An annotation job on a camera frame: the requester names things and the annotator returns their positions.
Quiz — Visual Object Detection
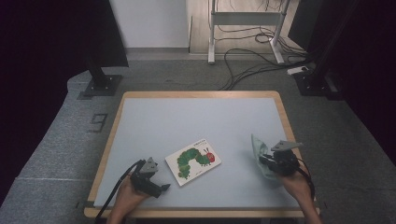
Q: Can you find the white desk frame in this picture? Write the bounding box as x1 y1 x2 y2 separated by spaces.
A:
207 0 292 65

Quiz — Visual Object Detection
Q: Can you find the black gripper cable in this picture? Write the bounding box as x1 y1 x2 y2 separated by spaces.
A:
295 158 316 202
93 159 147 224

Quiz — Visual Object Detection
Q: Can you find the white power strip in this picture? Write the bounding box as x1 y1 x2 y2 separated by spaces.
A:
286 65 309 76

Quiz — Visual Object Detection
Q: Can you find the caterpillar picture book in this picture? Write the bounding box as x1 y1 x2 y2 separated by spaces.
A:
164 138 223 188

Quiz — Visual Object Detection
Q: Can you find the black metal stand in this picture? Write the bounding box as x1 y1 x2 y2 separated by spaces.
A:
293 0 344 101
83 52 124 97

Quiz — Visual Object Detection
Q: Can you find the person's left hand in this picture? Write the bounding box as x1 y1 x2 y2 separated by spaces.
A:
113 175 150 218

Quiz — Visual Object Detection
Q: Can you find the black curtain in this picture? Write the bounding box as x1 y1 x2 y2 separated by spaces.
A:
0 0 130 204
288 0 396 166

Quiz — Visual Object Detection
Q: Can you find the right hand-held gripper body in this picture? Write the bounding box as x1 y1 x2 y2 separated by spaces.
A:
264 140 304 177

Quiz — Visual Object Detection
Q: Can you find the wooden table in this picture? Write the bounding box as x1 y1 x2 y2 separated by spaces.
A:
83 90 320 218

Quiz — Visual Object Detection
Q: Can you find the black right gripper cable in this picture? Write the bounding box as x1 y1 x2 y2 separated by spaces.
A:
295 158 316 202

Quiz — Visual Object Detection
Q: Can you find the person's right hand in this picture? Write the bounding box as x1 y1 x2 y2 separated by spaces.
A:
279 169 316 206

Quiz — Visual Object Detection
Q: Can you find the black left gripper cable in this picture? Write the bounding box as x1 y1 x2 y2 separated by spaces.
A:
93 159 147 224

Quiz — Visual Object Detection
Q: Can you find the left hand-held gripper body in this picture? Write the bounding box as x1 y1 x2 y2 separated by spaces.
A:
130 156 161 194

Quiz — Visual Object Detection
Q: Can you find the pale green cloth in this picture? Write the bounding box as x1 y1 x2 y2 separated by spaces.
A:
250 133 282 182

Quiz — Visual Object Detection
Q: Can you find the bundle of black floor cables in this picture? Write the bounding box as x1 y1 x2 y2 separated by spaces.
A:
214 0 314 91

